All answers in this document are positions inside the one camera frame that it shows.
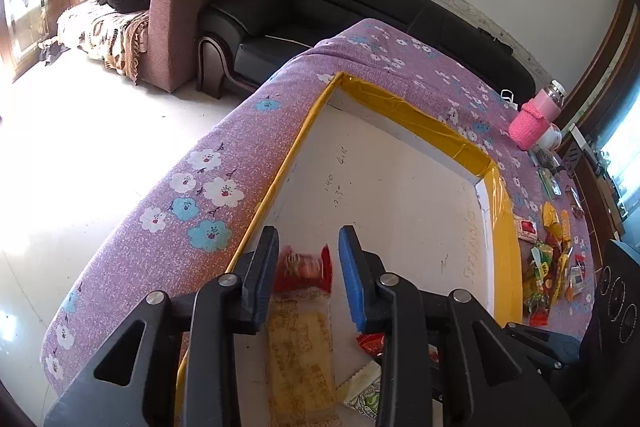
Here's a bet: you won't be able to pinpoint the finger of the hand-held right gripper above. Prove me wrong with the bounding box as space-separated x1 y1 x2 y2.
502 321 584 388

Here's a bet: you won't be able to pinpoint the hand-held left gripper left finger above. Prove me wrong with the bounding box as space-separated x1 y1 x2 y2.
44 226 280 427

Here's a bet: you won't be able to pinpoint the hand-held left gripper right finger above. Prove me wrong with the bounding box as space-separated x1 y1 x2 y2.
338 225 573 427

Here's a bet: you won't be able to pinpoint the red label clear snack packet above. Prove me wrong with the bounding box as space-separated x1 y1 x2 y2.
272 244 333 294

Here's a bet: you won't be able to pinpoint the small red candy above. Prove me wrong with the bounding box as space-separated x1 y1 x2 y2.
356 331 387 360

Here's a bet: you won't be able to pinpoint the pile of snack packets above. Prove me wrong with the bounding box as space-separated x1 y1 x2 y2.
522 201 592 328

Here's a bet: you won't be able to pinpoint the long orange biscuit packet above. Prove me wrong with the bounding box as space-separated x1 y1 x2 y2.
265 288 337 415

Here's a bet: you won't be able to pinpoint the yellow-edged white tray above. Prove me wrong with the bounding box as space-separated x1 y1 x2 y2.
172 71 523 427

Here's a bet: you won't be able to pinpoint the white green snack packet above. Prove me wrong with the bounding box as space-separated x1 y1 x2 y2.
336 361 383 423

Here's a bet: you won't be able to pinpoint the dark brown snack packet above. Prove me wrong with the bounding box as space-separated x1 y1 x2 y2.
566 187 586 220

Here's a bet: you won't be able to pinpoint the green cream snack packet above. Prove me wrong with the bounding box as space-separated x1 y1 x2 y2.
539 169 563 200

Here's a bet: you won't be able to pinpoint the purple floral tablecloth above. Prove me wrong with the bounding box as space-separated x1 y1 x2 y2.
40 18 596 400

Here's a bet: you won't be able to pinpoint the clear plastic bag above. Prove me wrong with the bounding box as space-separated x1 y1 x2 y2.
532 147 563 170

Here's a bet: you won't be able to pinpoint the white round container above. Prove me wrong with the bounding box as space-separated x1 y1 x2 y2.
537 124 563 152

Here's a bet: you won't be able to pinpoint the pink knit-sleeved bottle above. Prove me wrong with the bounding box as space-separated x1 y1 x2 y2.
509 80 567 151

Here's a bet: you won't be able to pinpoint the black leather sofa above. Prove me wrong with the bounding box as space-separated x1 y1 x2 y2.
196 0 537 108

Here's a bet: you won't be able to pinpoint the brown fabric sofa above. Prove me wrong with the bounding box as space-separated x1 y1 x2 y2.
150 0 292 94

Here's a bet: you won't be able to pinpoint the patterned brown blanket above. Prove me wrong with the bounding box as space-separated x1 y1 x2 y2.
56 0 152 84

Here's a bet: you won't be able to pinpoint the dark shoes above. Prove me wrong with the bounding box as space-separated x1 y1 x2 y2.
37 38 71 68

